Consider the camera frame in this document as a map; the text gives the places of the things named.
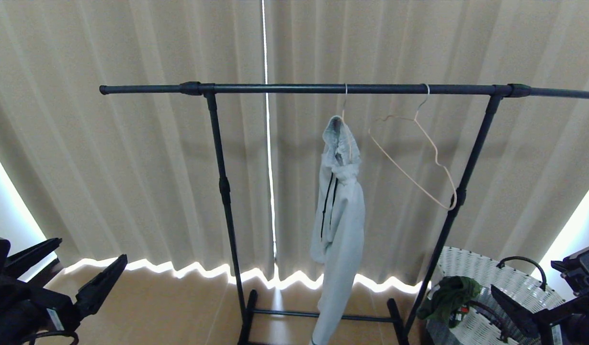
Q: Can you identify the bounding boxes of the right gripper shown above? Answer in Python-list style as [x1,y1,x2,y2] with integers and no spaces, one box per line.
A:
[489,284,589,345]

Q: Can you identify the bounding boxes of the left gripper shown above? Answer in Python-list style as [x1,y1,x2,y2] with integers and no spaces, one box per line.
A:
[0,237,129,345]

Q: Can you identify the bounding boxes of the green garment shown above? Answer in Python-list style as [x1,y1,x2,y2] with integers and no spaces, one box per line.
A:
[417,276,483,329]

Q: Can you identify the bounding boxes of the pale grey shorts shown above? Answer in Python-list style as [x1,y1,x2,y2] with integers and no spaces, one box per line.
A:
[310,115,366,345]

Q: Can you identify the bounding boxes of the pink clothes hanger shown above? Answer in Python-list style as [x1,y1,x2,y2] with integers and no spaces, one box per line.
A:
[369,84,458,211]
[340,84,355,163]

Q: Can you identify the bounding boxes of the white laundry basket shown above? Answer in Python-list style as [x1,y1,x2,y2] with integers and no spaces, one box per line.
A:
[421,246,568,345]

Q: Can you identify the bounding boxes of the black clothes rack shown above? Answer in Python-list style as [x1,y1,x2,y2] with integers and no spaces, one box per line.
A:
[99,81,589,345]

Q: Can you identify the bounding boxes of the beige curtain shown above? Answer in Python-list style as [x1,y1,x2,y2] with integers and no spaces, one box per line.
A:
[0,0,589,294]

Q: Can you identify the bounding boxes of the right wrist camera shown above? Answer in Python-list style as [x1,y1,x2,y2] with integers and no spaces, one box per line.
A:
[551,243,589,295]

